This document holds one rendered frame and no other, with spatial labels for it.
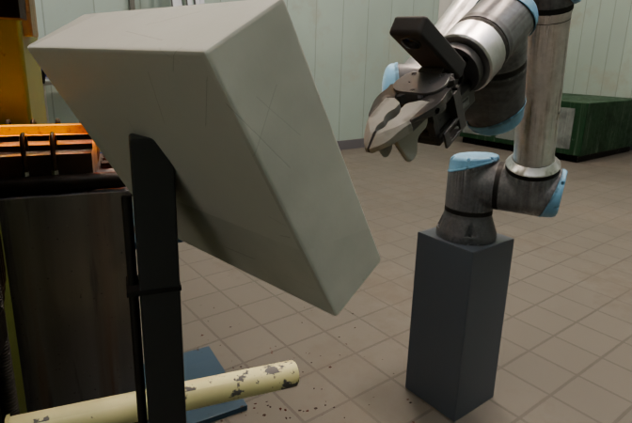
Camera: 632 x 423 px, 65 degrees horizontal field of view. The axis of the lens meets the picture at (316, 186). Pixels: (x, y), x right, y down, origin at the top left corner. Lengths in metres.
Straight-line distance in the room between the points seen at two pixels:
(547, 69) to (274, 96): 1.10
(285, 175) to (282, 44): 0.10
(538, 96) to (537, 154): 0.18
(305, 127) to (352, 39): 5.97
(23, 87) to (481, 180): 1.24
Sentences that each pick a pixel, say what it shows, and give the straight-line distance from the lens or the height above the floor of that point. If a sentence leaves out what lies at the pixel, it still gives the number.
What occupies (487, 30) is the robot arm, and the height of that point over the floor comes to 1.20.
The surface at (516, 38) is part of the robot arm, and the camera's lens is 0.78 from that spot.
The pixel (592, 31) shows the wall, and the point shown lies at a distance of 8.43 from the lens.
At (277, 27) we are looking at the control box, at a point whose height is 1.18.
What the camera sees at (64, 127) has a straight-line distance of 1.09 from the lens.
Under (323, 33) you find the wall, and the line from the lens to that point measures 6.08.
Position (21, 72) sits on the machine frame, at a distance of 1.34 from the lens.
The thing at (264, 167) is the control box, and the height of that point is 1.08.
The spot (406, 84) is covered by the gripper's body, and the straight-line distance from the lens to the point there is 0.65.
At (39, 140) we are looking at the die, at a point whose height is 0.99.
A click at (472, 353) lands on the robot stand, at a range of 1.79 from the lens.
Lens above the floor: 1.16
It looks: 15 degrees down
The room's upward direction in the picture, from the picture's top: 2 degrees clockwise
